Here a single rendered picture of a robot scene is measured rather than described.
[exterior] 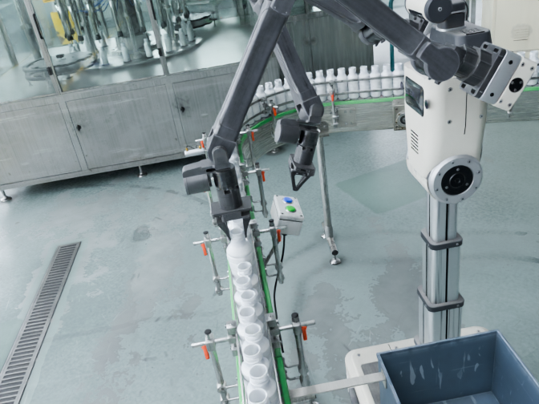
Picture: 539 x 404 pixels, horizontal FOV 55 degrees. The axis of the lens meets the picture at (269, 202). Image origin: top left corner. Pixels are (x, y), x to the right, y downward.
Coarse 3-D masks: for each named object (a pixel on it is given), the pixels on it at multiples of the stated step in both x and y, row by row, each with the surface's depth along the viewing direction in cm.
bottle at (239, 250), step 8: (232, 232) 134; (240, 232) 135; (232, 240) 133; (240, 240) 132; (232, 248) 133; (240, 248) 133; (248, 248) 133; (232, 256) 133; (240, 256) 132; (248, 256) 134; (232, 264) 135; (232, 272) 137
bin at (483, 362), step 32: (384, 352) 127; (416, 352) 128; (448, 352) 130; (480, 352) 131; (512, 352) 122; (320, 384) 124; (352, 384) 123; (384, 384) 124; (416, 384) 134; (448, 384) 135; (480, 384) 137; (512, 384) 125
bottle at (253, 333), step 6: (252, 324) 111; (246, 330) 111; (252, 330) 112; (258, 330) 112; (246, 336) 109; (252, 336) 109; (258, 336) 109; (246, 342) 111; (252, 342) 109; (258, 342) 110; (264, 342) 111; (264, 348) 110; (264, 354) 110; (270, 354) 112; (270, 360) 113; (270, 366) 113
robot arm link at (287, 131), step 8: (312, 112) 148; (320, 112) 149; (280, 120) 149; (288, 120) 149; (296, 120) 150; (304, 120) 150; (312, 120) 149; (320, 120) 150; (280, 128) 148; (288, 128) 148; (296, 128) 149; (280, 136) 148; (288, 136) 149; (296, 136) 149
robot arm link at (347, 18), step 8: (256, 0) 150; (304, 0) 153; (312, 0) 151; (320, 0) 151; (328, 0) 151; (320, 8) 154; (328, 8) 152; (336, 8) 152; (344, 8) 153; (336, 16) 155; (344, 16) 153; (352, 16) 153; (352, 24) 156; (360, 24) 154; (360, 32) 160
